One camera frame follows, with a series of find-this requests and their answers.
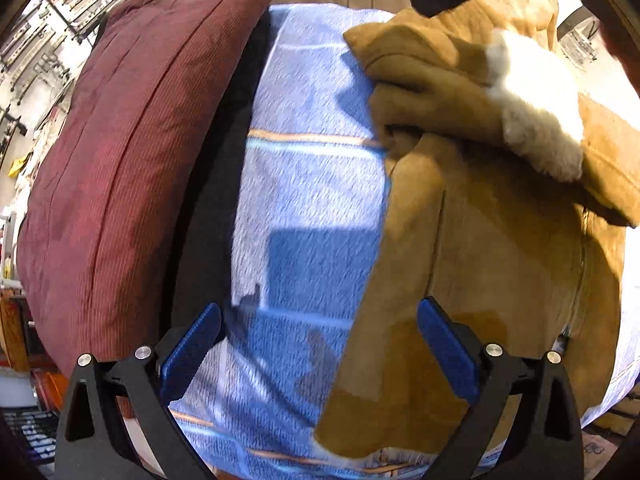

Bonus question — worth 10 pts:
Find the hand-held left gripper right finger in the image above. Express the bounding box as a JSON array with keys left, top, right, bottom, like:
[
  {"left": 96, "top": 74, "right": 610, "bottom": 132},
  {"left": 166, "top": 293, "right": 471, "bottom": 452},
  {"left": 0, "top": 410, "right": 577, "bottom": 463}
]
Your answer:
[{"left": 417, "top": 297, "right": 585, "bottom": 480}]

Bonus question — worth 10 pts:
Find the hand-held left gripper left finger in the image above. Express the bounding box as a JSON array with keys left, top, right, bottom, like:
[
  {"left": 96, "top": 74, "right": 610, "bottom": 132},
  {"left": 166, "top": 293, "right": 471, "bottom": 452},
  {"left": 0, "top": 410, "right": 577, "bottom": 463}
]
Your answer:
[{"left": 55, "top": 302, "right": 222, "bottom": 480}]

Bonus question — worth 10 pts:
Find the tan suede fleece-lined jacket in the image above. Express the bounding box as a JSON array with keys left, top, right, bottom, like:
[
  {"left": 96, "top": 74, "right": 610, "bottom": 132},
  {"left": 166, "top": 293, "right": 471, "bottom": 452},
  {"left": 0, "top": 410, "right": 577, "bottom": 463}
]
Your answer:
[{"left": 312, "top": 0, "right": 640, "bottom": 463}]

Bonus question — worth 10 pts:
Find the patterned floor rug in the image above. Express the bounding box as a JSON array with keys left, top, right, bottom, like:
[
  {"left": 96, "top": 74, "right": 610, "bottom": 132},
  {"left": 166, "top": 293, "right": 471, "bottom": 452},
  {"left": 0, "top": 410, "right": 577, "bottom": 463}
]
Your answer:
[{"left": 581, "top": 427, "right": 628, "bottom": 463}]

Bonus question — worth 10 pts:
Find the blue plaid bed sheet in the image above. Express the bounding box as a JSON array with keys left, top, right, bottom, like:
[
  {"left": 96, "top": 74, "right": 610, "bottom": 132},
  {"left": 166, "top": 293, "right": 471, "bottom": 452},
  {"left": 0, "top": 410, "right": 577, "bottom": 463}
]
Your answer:
[{"left": 167, "top": 2, "right": 640, "bottom": 480}]

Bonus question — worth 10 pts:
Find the maroon striped pillow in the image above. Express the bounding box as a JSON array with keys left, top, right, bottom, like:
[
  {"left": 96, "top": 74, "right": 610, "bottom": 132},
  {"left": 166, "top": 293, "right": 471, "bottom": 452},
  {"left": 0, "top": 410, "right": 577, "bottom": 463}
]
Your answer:
[{"left": 15, "top": 0, "right": 289, "bottom": 377}]

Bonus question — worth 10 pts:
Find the metal shelving rack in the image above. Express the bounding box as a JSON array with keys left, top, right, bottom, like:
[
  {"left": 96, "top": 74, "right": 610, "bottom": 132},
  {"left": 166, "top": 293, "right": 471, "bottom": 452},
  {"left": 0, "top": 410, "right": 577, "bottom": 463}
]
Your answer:
[{"left": 0, "top": 0, "right": 126, "bottom": 113}]

